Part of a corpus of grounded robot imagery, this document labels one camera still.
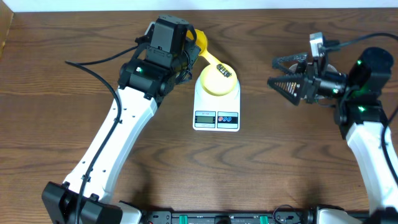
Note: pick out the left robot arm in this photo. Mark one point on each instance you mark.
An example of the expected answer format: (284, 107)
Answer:
(85, 196)

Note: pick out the yellow measuring scoop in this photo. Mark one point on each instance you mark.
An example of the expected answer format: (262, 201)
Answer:
(202, 43)

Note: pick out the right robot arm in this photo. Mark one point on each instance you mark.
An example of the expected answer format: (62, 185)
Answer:
(358, 113)

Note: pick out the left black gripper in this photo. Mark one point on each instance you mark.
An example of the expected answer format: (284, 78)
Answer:
(194, 51)

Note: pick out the pale yellow bowl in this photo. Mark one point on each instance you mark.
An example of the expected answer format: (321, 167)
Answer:
(215, 83)

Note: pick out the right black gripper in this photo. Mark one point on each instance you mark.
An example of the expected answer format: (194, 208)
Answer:
(306, 86)

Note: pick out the white digital kitchen scale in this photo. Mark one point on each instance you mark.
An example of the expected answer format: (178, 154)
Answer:
(216, 113)

